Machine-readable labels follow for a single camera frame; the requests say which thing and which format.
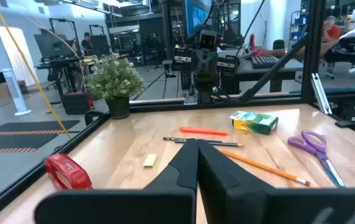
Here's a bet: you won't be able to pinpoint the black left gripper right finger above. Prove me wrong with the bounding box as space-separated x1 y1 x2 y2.
197 139 355 224

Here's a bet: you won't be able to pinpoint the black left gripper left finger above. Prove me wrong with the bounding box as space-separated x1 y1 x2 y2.
34 139 199 224

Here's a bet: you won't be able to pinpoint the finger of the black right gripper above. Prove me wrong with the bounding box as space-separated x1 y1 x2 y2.
195 51 207 88
206 52 218 88

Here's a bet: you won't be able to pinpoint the yellow eraser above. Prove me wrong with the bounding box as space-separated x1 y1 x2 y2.
142 154 158 168

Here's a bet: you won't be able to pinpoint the black pencil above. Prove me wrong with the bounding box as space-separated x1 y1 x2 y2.
174 140 245 148
163 137 223 144

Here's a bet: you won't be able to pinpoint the orange pencil with eraser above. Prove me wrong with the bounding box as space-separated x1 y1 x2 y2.
220 149 311 187

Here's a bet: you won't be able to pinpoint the orange highlighter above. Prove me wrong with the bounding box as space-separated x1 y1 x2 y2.
179 126 229 136

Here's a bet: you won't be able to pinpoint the green yellow crayon box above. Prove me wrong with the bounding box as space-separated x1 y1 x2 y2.
228 110 279 136

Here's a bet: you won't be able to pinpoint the purple handled scissors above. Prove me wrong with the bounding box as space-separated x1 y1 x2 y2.
287 129 346 189

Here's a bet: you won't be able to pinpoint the blue display screen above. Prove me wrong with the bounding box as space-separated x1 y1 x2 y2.
185 0 211 35

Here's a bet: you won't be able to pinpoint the black computer keyboard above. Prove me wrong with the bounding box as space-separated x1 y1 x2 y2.
251 55 280 70

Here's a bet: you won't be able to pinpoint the potted green plant black pot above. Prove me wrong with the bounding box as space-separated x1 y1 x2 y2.
85 55 145 120

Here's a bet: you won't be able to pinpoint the grey office desk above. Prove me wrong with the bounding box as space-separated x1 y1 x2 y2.
236 58 305 93

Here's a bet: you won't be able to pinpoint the red stapler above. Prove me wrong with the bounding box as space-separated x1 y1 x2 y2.
44 152 93 190

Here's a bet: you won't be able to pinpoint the red and black toolbox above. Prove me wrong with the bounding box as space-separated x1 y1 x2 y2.
62 91 95 115

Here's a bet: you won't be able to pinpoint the black rolling workstation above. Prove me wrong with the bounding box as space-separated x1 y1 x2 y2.
34 17 82 100

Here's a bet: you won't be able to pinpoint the black hazard-striped floor mat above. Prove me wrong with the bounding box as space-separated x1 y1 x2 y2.
0 133 59 155
0 119 81 136

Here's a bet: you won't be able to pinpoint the white tower fan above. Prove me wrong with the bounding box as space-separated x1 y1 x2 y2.
2 68 32 117

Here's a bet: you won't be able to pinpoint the brown cardboard box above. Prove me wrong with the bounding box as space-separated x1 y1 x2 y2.
0 80 29 99

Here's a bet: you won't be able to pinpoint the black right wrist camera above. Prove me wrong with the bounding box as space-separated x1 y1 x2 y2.
198 29 218 50

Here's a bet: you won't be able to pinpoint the black aluminium table frame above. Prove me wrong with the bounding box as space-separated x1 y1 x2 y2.
0 0 355 223

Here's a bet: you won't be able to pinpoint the silver metal bracket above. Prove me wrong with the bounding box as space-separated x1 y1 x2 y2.
310 73 333 115

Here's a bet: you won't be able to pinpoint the yellow hanging cable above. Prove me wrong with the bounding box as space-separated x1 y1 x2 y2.
0 0 72 139

